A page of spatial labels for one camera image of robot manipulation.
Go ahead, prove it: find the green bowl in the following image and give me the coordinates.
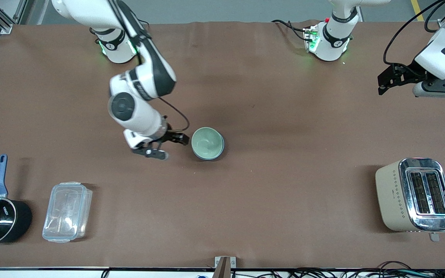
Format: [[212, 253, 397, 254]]
[[191, 127, 223, 159]]

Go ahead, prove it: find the blue bowl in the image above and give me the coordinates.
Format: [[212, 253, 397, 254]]
[[191, 131, 225, 161]]

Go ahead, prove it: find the metal base connector box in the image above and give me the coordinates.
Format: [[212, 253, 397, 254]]
[[303, 25, 320, 53]]

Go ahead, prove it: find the clear plastic food container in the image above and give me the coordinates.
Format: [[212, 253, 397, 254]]
[[42, 182, 93, 243]]

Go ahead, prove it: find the beige chrome toaster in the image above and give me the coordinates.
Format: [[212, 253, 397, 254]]
[[375, 157, 445, 242]]

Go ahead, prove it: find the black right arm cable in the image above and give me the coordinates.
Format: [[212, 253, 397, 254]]
[[157, 97, 190, 134]]

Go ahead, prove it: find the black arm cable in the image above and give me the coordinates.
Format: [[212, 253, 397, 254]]
[[383, 0, 445, 66], [157, 97, 190, 134]]

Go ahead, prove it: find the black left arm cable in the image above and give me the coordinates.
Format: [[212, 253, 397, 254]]
[[383, 0, 445, 66]]

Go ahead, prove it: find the black base cable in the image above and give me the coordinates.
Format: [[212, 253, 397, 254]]
[[271, 19, 309, 41]]

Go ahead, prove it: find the metal bracket at table edge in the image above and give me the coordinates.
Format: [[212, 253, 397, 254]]
[[213, 256, 237, 278]]

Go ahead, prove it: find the black pot with blue handle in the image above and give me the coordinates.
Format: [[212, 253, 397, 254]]
[[0, 154, 33, 246]]

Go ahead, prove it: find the aluminium frame profile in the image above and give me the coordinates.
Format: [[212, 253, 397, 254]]
[[0, 0, 28, 34]]

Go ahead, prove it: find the bundle of black cables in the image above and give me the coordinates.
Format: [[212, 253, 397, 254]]
[[231, 261, 445, 278]]

